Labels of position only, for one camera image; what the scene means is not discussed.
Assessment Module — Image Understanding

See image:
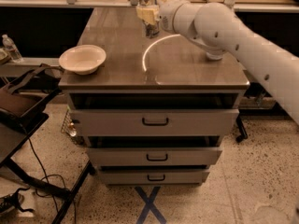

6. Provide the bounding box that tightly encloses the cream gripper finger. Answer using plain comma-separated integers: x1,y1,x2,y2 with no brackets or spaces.
136,5,159,25

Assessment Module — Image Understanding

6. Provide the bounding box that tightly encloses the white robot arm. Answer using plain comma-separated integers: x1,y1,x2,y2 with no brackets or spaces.
137,0,299,122

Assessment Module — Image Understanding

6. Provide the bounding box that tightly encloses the grey drawer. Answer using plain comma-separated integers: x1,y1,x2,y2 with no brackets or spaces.
87,147,222,167
70,109,239,137
99,169,209,185

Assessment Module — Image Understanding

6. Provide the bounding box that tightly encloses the silver redbull can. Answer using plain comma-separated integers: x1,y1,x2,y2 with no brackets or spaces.
138,0,159,38

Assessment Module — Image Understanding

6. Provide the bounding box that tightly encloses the bottom grey drawer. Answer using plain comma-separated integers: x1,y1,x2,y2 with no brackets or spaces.
99,169,209,185

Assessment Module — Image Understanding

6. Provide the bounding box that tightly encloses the black side table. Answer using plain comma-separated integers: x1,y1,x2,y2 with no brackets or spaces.
1,114,92,224

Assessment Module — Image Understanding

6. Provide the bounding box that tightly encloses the wire mesh basket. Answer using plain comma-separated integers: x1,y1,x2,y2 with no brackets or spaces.
61,110,84,146

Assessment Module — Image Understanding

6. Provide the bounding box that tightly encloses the black power cable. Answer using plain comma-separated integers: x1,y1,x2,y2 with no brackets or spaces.
26,133,78,224

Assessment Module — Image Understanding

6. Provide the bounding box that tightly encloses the dark bag with strap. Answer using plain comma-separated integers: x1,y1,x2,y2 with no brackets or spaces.
0,63,64,133

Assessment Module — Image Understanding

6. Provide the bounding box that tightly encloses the middle grey drawer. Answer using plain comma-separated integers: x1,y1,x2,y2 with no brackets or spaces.
87,147,222,167

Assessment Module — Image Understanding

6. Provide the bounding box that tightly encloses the small water bottle on shelf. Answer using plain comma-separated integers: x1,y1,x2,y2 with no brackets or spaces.
2,35,23,63

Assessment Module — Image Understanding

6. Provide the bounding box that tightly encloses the white paper bowl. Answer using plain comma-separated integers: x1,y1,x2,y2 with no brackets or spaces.
59,45,107,75

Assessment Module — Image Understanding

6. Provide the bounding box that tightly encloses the grey drawer cabinet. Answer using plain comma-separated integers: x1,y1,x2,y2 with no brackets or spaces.
60,7,249,173

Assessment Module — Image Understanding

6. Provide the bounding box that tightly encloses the black caster leg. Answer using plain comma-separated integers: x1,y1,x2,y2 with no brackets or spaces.
236,117,248,143

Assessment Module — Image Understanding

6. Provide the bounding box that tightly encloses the top grey drawer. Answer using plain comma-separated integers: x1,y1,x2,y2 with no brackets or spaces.
70,109,239,137

